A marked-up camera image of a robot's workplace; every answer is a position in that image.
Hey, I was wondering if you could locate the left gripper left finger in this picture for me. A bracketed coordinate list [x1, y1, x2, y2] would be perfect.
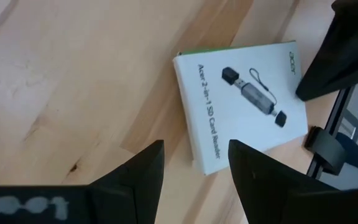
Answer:
[87, 139, 166, 224]

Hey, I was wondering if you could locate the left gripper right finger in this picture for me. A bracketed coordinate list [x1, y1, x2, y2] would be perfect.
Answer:
[228, 139, 336, 224]

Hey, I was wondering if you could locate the white green Acer box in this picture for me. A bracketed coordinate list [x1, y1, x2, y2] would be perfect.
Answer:
[172, 40, 310, 176]

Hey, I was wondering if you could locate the black frame bracket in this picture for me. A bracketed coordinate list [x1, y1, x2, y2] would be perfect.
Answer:
[303, 125, 347, 175]

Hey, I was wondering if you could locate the black aluminium table frame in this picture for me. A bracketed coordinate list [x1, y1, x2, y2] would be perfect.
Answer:
[295, 0, 358, 190]

